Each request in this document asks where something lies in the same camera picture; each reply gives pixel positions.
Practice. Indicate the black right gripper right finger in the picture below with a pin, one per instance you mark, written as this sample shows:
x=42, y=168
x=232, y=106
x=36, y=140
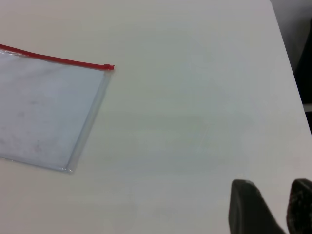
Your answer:
x=301, y=209

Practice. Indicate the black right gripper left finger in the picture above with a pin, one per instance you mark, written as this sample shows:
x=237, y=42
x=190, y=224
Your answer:
x=248, y=212

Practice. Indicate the red zipper slider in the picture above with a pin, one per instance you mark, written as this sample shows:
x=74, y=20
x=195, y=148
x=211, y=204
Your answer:
x=109, y=67

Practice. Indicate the clear zip bag red zipper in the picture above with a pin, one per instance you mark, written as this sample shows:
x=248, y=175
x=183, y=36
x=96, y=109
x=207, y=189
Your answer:
x=44, y=109

